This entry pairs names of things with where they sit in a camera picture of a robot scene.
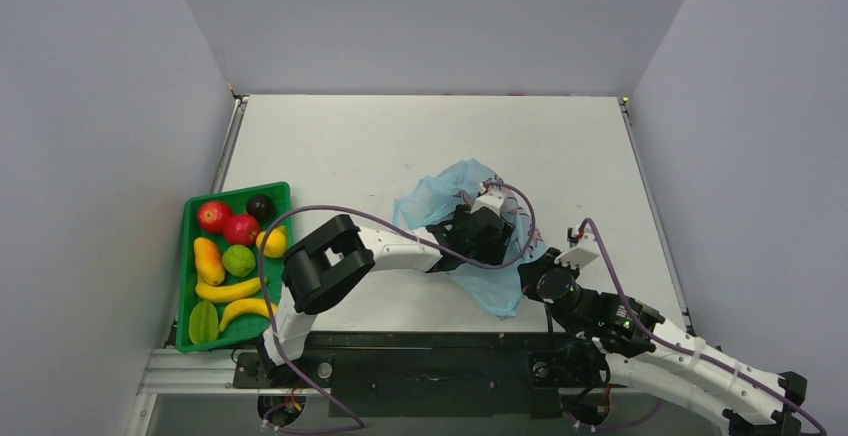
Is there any yellow pear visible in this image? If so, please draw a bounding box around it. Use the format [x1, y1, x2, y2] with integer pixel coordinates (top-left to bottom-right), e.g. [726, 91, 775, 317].
[255, 225, 289, 259]

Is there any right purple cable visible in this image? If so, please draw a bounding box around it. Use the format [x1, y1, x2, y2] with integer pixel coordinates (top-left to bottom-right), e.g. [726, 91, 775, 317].
[577, 218, 828, 436]

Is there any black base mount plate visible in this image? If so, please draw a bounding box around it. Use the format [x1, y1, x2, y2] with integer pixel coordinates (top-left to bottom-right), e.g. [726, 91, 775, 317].
[233, 331, 613, 425]

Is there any light blue plastic bag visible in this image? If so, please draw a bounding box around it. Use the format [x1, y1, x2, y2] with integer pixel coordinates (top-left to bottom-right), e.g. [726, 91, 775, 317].
[392, 159, 549, 319]

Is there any yellow banana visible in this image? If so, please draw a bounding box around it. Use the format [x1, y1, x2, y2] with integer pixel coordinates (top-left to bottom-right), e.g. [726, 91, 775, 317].
[195, 277, 261, 303]
[218, 298, 277, 332]

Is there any orange yellow mango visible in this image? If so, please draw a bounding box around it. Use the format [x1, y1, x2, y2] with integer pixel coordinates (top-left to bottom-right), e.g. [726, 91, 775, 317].
[193, 237, 226, 286]

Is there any dark purple plum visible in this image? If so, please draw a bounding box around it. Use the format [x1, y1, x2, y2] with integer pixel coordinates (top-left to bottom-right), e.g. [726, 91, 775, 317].
[245, 193, 276, 221]

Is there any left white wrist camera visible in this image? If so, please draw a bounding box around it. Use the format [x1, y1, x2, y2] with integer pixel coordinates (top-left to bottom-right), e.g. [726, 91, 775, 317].
[470, 184, 507, 217]

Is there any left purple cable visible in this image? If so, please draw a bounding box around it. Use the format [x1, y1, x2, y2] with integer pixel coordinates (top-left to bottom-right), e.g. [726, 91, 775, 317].
[256, 181, 537, 434]

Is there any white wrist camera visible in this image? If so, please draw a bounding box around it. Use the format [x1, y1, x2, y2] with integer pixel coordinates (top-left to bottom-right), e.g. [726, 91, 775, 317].
[554, 226, 601, 271]
[470, 184, 507, 217]

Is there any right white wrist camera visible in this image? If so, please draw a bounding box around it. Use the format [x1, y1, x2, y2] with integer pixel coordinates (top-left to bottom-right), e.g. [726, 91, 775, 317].
[554, 226, 601, 271]

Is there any green lime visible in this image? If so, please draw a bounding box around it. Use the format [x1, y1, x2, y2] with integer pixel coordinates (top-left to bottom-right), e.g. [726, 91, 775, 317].
[221, 245, 257, 278]

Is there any red apple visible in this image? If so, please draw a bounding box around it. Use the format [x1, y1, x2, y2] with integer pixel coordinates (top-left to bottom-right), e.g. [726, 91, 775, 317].
[196, 200, 233, 234]
[222, 214, 261, 246]

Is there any purple cable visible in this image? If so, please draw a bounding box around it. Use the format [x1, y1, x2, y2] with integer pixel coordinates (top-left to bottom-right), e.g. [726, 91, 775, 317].
[577, 218, 828, 436]
[256, 181, 537, 434]

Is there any green plastic tray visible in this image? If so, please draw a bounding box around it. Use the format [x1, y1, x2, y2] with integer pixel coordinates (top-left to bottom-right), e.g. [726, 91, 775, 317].
[174, 181, 295, 355]

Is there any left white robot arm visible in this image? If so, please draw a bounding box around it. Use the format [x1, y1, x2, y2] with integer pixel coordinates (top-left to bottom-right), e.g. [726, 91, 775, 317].
[258, 205, 516, 386]

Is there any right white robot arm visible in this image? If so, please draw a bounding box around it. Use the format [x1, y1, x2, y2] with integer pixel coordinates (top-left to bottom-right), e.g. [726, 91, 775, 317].
[518, 246, 806, 435]

